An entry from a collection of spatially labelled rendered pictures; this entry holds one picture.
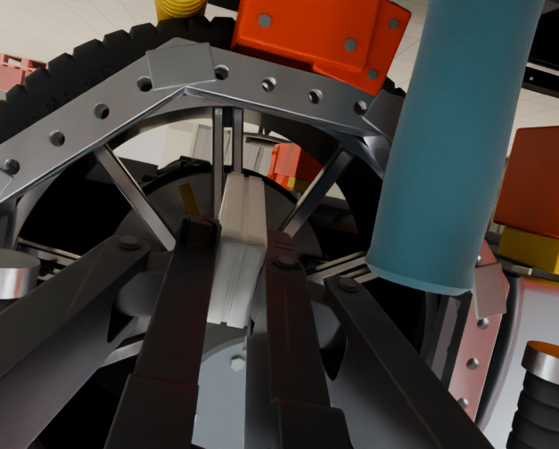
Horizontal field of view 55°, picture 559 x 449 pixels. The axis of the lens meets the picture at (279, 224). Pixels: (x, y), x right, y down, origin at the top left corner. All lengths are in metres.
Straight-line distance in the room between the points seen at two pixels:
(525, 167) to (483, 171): 0.49
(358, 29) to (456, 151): 0.16
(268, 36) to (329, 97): 0.08
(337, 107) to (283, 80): 0.06
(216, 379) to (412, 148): 0.22
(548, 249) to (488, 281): 0.27
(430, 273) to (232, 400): 0.17
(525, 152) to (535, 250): 0.16
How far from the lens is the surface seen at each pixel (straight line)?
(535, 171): 0.90
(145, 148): 5.96
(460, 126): 0.42
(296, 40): 0.51
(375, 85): 0.53
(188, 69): 0.50
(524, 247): 0.90
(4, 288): 0.29
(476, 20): 0.44
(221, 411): 0.39
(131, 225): 0.76
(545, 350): 0.39
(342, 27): 0.52
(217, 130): 0.60
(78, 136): 0.50
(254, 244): 0.16
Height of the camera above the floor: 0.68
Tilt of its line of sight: 5 degrees up
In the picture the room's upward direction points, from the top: 167 degrees counter-clockwise
